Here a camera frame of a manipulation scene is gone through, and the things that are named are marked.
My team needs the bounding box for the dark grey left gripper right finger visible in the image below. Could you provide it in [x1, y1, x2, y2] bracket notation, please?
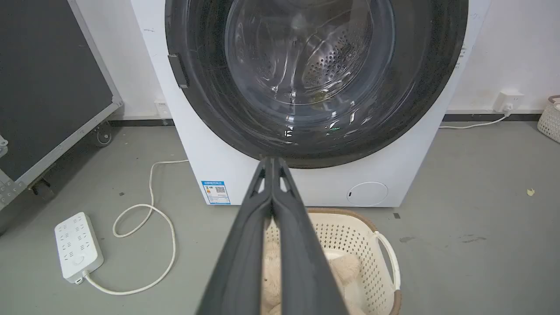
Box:
[272, 157, 349, 315]

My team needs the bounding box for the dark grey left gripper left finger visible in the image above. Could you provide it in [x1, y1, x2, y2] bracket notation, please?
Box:
[196, 157, 273, 315]

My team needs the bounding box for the white front-load washing machine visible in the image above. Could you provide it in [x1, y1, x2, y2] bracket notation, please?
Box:
[130, 0, 493, 208]

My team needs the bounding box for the round dark glass washer door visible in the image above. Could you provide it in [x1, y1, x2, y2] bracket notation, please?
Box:
[165, 0, 469, 169]

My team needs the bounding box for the cream plush toy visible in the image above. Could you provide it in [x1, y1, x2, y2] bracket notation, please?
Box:
[262, 241, 364, 315]

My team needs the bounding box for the white perforated laundry basket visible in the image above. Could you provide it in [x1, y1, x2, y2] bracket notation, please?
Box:
[261, 207, 402, 315]

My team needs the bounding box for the white power strip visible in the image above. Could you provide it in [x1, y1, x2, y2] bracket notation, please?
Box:
[54, 212, 105, 285]

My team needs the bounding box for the black flight case on wheels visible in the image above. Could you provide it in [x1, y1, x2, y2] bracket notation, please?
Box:
[0, 0, 123, 211]

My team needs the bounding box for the white woven basket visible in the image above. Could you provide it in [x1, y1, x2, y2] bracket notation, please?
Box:
[537, 95, 560, 144]

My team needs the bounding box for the white power strip cable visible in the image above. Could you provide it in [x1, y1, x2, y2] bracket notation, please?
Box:
[83, 160, 189, 296]

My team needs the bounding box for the white washer power cable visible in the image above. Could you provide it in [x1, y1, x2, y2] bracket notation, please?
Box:
[439, 113, 510, 130]

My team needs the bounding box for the white wall socket with plug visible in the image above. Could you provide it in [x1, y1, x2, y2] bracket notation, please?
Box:
[493, 91, 525, 116]

